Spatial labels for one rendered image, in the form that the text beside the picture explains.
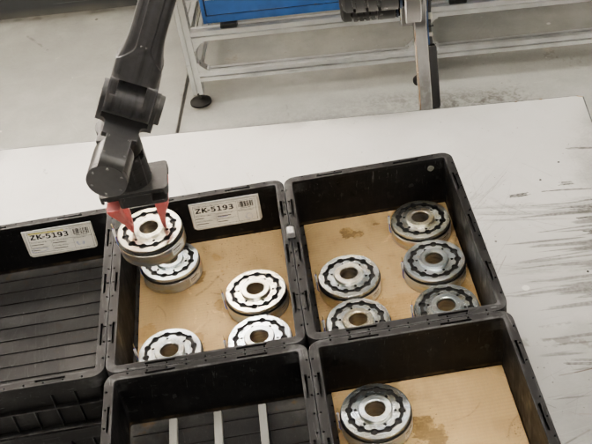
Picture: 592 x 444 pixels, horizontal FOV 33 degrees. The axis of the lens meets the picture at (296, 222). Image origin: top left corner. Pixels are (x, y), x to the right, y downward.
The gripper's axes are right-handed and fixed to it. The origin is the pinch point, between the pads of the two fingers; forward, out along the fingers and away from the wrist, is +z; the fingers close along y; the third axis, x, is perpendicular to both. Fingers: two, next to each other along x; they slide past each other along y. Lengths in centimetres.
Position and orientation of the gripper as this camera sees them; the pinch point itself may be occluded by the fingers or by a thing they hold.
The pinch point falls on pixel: (147, 223)
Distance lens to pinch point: 156.0
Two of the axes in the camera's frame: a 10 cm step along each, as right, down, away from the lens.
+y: 9.8, -1.7, -0.2
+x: -1.0, -6.7, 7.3
